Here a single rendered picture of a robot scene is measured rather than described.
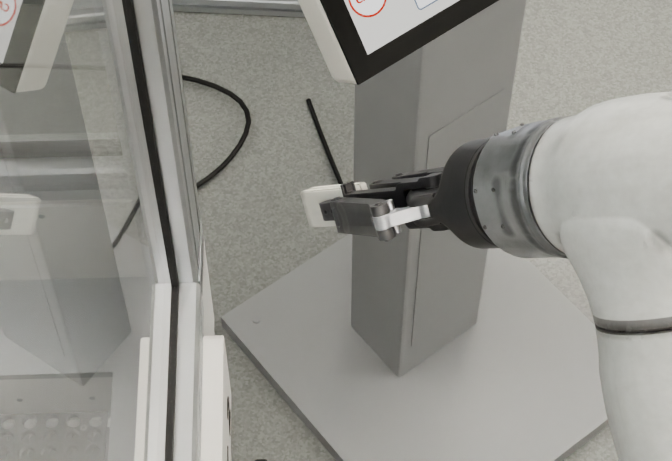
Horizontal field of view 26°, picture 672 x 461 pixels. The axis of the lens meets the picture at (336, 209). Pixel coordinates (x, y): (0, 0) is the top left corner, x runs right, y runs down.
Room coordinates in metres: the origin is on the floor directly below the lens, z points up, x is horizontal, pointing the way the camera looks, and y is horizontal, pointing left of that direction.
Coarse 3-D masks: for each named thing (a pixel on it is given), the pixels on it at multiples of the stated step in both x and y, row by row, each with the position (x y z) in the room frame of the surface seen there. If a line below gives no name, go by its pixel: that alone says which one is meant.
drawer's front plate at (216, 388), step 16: (208, 336) 0.62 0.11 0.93; (208, 352) 0.60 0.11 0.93; (224, 352) 0.61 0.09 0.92; (208, 368) 0.58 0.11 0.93; (224, 368) 0.59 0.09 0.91; (208, 384) 0.57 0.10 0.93; (224, 384) 0.58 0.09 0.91; (208, 400) 0.56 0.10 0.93; (224, 400) 0.57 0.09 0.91; (208, 416) 0.54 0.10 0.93; (224, 416) 0.55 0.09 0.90; (208, 432) 0.53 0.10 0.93; (224, 432) 0.54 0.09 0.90; (208, 448) 0.51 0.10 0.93; (224, 448) 0.53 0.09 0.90
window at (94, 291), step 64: (0, 0) 0.36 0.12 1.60; (64, 0) 0.46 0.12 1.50; (0, 64) 0.34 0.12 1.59; (64, 64) 0.43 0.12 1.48; (128, 64) 0.59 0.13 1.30; (0, 128) 0.32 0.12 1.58; (64, 128) 0.41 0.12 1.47; (128, 128) 0.55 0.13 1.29; (0, 192) 0.30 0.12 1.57; (64, 192) 0.38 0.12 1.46; (128, 192) 0.52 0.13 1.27; (0, 256) 0.28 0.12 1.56; (64, 256) 0.35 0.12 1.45; (128, 256) 0.48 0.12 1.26; (0, 320) 0.26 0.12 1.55; (64, 320) 0.33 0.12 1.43; (128, 320) 0.44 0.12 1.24; (0, 384) 0.24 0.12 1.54; (64, 384) 0.30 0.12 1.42; (128, 384) 0.41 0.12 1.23; (0, 448) 0.22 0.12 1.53; (64, 448) 0.28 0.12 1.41; (128, 448) 0.38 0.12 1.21
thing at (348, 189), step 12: (408, 180) 0.61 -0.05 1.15; (420, 180) 0.60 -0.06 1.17; (432, 180) 0.59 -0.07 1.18; (348, 192) 0.64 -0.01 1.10; (360, 192) 0.63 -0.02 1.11; (372, 192) 0.62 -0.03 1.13; (384, 192) 0.61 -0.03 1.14; (396, 192) 0.61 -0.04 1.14; (408, 192) 0.61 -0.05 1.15; (396, 204) 0.60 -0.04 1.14; (420, 228) 0.58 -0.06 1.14; (432, 228) 0.58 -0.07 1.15; (444, 228) 0.57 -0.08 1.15
